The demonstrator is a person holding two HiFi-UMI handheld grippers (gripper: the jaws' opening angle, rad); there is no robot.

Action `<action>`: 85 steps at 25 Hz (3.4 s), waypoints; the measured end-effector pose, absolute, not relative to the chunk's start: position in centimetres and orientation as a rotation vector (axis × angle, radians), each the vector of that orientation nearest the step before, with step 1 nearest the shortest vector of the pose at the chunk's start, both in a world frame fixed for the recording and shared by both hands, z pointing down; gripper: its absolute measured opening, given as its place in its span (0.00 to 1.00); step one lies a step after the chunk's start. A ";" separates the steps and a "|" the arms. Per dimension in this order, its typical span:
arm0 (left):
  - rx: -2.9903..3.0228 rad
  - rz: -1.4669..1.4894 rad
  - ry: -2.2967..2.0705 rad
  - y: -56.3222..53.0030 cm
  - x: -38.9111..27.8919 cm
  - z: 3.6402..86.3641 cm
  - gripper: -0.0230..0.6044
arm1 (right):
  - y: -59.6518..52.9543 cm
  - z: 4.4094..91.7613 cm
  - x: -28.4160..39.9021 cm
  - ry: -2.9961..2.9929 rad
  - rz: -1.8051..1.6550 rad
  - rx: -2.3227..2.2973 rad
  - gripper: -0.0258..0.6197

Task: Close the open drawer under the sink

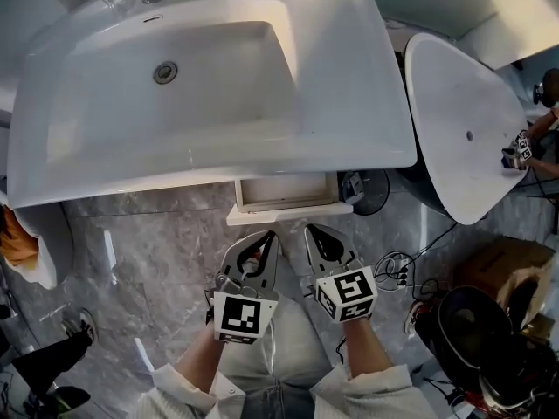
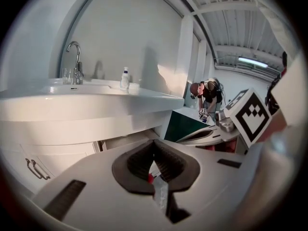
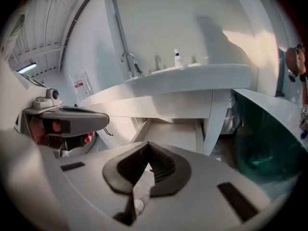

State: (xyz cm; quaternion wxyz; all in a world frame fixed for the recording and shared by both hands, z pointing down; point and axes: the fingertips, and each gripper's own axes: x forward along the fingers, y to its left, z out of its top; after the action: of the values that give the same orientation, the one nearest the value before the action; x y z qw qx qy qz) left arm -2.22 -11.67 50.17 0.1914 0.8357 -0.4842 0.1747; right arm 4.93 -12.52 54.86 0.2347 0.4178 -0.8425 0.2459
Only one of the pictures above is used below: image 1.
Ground orange cloth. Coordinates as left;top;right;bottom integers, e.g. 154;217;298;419
0;204;41;269

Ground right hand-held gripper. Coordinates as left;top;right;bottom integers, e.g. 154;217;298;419
303;223;380;325

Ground person's white striped shirt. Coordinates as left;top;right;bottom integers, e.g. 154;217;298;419
135;361;438;419

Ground person's light jeans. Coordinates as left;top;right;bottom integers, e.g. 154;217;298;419
217;251;347;419

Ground white vanity drawer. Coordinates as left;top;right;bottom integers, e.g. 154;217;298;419
225;170;355;227

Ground person's left forearm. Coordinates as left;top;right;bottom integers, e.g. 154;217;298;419
171;328;229;400

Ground white power strip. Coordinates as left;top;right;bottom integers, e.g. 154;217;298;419
374;250;415;292

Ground white sink basin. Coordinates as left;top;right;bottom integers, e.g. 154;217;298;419
6;0;419;210

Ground black floor cable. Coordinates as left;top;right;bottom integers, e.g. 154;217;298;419
409;222;460;262

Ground person's pale shoe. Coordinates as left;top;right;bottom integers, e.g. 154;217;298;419
278;224;312;278

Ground large cardboard box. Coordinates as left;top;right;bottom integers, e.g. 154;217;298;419
452;235;556;323

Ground black bag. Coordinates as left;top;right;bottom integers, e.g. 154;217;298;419
435;284;559;410

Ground black wire wastebasket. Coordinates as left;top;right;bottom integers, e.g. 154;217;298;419
339;168;391;217

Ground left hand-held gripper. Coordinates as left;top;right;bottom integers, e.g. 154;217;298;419
210;229;281;347

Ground white bathtub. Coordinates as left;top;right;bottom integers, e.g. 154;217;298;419
394;31;533;227

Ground person's right forearm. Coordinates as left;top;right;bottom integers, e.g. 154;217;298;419
342;318;395;382

